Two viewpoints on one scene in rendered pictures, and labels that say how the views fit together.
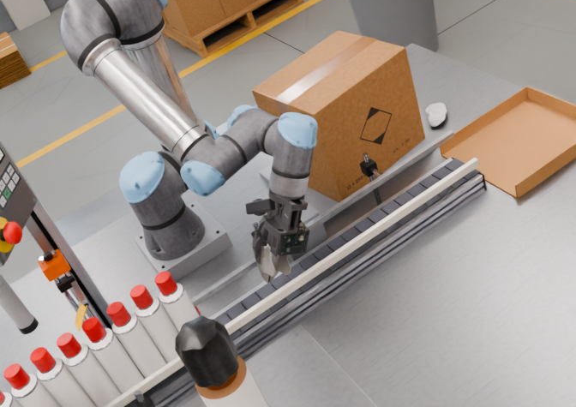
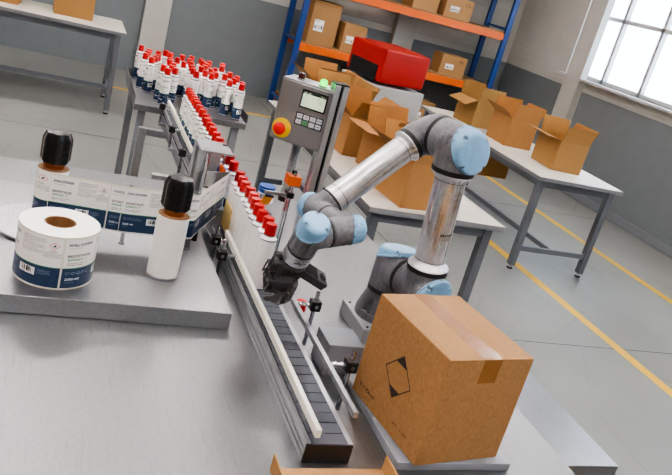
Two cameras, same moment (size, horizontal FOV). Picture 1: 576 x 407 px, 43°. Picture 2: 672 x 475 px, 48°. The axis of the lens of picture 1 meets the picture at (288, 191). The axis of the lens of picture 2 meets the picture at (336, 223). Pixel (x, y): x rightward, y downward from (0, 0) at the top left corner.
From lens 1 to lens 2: 208 cm
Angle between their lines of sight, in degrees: 76
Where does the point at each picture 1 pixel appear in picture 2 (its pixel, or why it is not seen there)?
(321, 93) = (412, 306)
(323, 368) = (184, 304)
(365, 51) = (466, 346)
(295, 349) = (212, 304)
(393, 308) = (215, 364)
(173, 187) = (384, 271)
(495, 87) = not seen: outside the picture
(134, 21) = (434, 151)
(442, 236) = (266, 414)
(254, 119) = (339, 216)
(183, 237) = (362, 301)
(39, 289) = not seen: hidden behind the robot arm
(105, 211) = not seen: hidden behind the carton
